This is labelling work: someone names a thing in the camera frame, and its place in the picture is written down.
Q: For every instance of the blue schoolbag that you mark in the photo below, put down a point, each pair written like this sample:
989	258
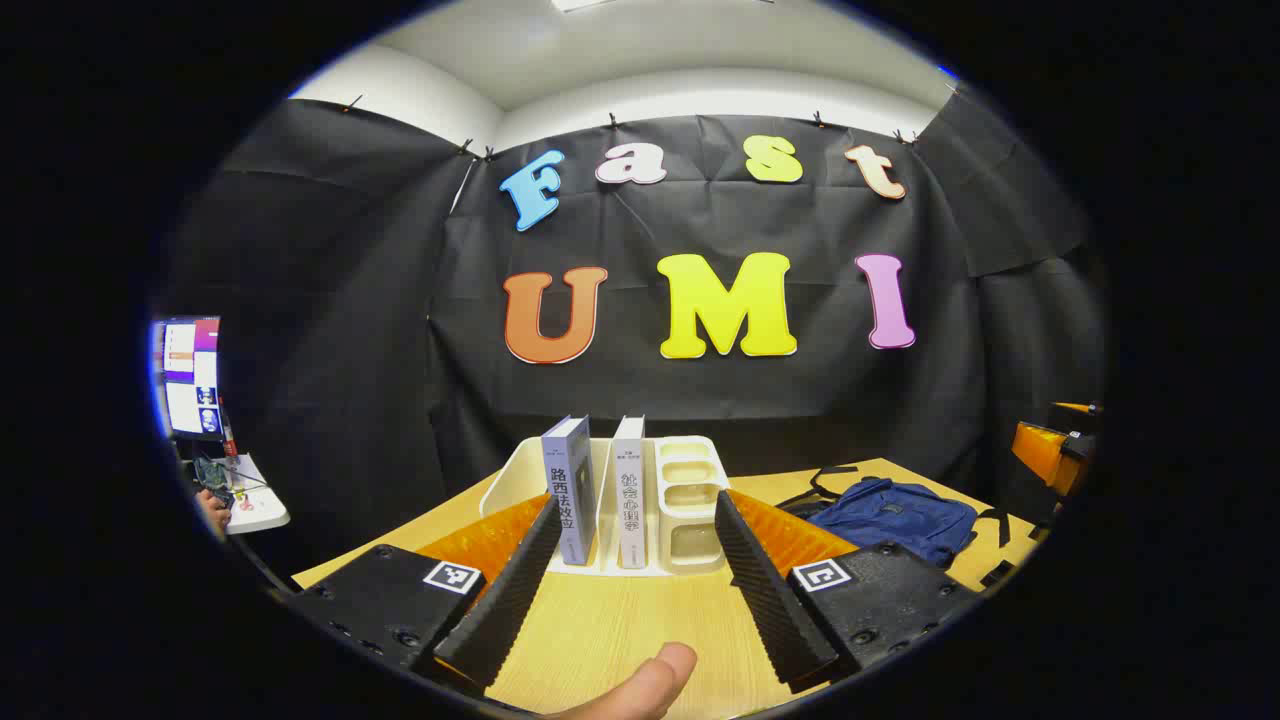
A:
900	515

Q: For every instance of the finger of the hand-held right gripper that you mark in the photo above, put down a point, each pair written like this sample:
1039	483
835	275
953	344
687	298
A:
1078	408
1040	450

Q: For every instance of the white side table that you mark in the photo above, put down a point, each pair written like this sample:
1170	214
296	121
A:
262	510

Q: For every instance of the grey-blue book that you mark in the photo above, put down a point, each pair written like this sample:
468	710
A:
570	500

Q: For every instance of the white plastic bookshelf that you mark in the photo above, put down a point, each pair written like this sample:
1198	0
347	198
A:
690	495

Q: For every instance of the ceiling light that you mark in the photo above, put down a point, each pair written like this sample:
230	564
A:
585	4

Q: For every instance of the black backdrop cloth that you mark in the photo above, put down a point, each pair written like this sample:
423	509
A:
640	390

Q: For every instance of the computer monitor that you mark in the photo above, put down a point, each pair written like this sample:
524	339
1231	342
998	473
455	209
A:
190	375

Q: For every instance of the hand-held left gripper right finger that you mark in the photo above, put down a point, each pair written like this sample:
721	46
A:
765	590

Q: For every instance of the white book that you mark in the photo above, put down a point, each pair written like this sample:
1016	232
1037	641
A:
630	500

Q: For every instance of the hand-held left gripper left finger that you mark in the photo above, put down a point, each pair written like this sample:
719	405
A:
510	590

